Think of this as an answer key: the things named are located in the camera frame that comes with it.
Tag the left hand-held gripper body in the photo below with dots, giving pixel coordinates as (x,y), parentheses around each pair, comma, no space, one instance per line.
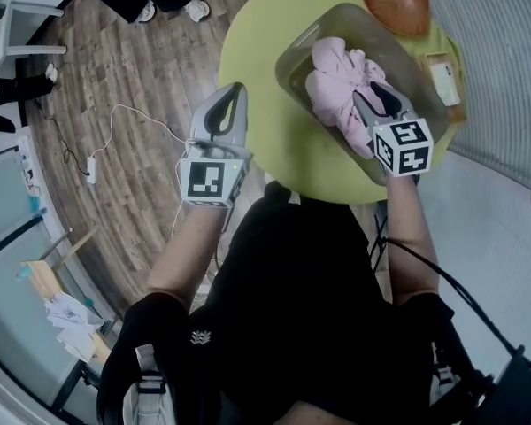
(203,182)

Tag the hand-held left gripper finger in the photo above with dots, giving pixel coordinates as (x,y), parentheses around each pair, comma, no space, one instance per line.
(199,126)
(242,131)

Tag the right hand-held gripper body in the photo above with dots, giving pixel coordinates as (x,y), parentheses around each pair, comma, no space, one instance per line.
(407,149)

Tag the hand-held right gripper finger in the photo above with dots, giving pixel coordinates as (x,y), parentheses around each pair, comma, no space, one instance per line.
(368,114)
(406,106)

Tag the pink clothes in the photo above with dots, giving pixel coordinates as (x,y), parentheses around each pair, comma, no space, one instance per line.
(336,87)

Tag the clear plastic tub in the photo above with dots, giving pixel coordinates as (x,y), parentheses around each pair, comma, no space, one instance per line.
(294,67)

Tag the person's right forearm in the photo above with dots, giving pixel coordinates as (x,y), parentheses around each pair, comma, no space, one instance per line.
(409,237)

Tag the person's left forearm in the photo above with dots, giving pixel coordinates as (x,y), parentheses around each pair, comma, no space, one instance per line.
(186,255)

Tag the small white box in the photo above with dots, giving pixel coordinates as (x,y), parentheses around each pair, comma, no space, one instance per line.
(444,84)

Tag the round yellow-green table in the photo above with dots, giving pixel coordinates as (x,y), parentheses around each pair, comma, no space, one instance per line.
(256,118)

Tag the wooden tray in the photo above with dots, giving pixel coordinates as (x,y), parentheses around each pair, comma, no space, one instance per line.
(460,113)

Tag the person's white shoe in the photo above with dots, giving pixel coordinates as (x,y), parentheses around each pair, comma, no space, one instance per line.
(294,197)

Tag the brown wooden bowl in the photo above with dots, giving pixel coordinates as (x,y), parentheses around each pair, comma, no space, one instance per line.
(396,2)

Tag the white power strip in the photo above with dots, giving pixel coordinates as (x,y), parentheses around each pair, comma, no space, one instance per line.
(91,171)

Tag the person's black clothed torso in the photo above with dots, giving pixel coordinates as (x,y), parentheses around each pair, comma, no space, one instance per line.
(301,303)

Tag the teal bottle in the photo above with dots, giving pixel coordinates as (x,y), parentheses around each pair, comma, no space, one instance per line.
(35,204)

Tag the white side table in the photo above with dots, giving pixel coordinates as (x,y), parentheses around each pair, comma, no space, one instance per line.
(31,47)

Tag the curved wooden desk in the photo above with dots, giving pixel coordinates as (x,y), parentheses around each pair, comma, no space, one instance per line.
(40,277)

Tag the pile of white papers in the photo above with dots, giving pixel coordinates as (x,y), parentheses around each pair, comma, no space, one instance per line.
(71,321)

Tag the small teal object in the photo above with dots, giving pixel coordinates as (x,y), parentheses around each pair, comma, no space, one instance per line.
(25,272)

